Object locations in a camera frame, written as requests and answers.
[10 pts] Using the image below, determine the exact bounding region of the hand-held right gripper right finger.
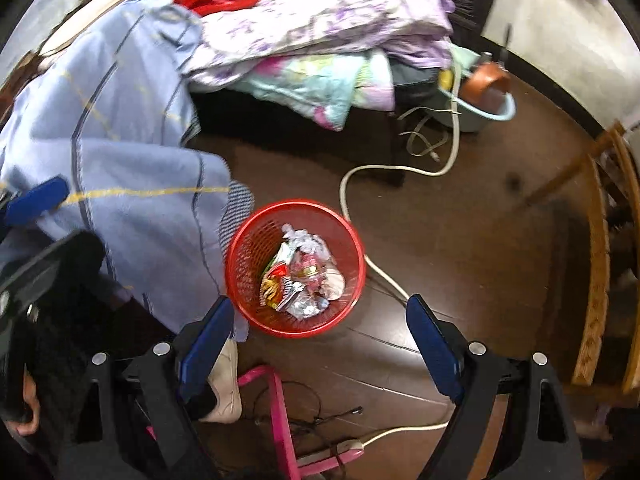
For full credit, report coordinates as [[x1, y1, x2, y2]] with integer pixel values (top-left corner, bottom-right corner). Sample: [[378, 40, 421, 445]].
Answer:
[[405, 294, 586, 480]]

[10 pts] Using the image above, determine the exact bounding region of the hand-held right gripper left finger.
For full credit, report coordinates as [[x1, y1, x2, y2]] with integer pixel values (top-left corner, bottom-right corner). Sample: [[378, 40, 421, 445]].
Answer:
[[55, 296, 237, 480]]

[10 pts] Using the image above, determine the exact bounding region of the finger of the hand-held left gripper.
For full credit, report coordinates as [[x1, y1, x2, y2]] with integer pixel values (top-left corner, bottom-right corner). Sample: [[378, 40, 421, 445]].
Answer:
[[0, 230, 108, 306], [0, 175, 71, 228]]

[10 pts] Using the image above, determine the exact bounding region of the red snack packet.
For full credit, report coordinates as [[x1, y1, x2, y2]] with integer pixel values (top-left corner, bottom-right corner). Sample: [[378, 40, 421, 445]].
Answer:
[[260, 265, 301, 311]]

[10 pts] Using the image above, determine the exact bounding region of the red plastic basket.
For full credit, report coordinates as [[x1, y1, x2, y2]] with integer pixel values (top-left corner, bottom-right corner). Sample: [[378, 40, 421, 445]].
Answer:
[[225, 200, 367, 338]]

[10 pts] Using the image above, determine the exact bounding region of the clear red wrapper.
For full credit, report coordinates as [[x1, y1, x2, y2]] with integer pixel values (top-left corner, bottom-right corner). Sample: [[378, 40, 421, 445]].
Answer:
[[290, 255, 331, 291]]

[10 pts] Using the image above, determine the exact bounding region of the white tissue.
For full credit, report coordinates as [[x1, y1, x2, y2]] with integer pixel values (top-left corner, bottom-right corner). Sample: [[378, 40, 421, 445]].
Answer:
[[282, 224, 333, 261]]

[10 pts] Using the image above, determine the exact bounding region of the person's left hand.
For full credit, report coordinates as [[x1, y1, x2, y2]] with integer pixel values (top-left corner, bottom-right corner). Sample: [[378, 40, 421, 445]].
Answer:
[[7, 370, 43, 438]]

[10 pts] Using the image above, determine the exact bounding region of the white shoe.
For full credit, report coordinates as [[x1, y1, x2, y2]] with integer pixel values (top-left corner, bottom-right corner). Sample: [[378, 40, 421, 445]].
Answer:
[[207, 337, 243, 423]]

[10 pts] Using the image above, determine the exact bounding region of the blue checked blanket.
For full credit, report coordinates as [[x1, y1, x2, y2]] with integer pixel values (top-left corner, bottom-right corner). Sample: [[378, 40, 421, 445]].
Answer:
[[0, 0, 256, 343]]

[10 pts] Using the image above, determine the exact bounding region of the white power strip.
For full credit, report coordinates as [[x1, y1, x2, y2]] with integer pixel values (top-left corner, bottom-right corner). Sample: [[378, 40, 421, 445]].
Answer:
[[297, 422, 451, 471]]

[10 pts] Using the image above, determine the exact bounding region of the light blue basin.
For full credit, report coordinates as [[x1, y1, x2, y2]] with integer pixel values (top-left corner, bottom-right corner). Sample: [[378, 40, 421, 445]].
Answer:
[[442, 42, 516, 133]]

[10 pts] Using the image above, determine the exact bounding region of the brown bowl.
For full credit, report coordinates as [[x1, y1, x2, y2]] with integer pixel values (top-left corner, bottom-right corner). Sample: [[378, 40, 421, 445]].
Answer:
[[460, 62, 512, 111]]

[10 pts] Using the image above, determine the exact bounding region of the pastel floral quilt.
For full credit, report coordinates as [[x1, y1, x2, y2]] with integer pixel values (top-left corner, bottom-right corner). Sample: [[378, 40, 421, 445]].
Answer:
[[240, 50, 396, 132]]

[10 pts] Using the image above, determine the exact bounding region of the purple floral sheet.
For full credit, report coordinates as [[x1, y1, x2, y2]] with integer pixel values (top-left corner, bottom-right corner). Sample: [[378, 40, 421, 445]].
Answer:
[[182, 0, 456, 88]]

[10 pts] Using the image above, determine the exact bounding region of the pink metal stool frame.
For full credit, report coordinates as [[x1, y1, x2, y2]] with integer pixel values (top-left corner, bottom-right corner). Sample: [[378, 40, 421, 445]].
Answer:
[[147, 365, 366, 480]]

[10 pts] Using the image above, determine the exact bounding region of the thin black cable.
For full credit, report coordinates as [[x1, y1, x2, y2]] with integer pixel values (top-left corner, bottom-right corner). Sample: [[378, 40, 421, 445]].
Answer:
[[250, 380, 363, 461]]

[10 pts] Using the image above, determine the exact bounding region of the light wooden chair frame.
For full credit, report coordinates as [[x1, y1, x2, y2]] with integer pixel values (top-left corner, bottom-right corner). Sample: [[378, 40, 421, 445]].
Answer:
[[525, 120, 640, 391]]

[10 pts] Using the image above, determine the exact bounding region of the thick white cable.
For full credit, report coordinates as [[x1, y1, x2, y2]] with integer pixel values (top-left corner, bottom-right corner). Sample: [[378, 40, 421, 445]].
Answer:
[[339, 55, 462, 306]]

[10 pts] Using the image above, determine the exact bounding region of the thin grey cable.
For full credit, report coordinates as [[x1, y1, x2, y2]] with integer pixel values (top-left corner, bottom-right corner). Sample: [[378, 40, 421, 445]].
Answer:
[[400, 105, 451, 161]]

